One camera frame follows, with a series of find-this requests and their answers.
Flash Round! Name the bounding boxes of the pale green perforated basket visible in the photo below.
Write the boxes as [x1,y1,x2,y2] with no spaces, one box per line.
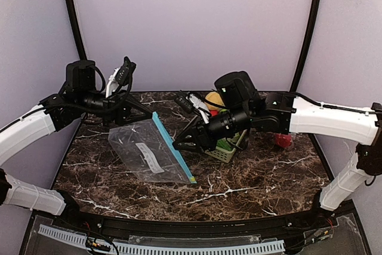
[204,130,249,163]

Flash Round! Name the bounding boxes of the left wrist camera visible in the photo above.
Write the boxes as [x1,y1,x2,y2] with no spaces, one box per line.
[106,56,136,98]

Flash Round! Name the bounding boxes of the round red fruit toy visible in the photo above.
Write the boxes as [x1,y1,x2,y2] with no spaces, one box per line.
[210,110,219,116]

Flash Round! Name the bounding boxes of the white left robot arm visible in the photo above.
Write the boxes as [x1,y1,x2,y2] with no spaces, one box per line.
[1,57,152,216]

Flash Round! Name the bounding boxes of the black left frame post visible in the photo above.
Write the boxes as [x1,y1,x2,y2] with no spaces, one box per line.
[65,0,87,60]

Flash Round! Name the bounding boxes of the black frame post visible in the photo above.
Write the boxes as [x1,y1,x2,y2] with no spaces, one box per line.
[65,0,87,60]
[289,0,321,92]

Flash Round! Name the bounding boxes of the black table edge rail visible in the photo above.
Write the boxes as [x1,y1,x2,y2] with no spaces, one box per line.
[53,211,329,239]

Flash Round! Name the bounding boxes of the clear zip bag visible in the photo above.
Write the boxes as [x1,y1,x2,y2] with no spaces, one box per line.
[273,133,296,150]
[108,112,197,184]

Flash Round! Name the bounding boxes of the black right frame post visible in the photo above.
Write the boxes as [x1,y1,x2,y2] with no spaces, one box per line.
[289,0,321,92]

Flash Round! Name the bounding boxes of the yellow peach toy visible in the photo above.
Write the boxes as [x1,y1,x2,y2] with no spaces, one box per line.
[205,91,224,111]

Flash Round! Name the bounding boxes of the light blue cable duct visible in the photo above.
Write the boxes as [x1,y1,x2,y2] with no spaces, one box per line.
[38,224,285,254]

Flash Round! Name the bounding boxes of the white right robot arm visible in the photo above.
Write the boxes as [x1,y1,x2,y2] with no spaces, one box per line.
[173,71,381,212]

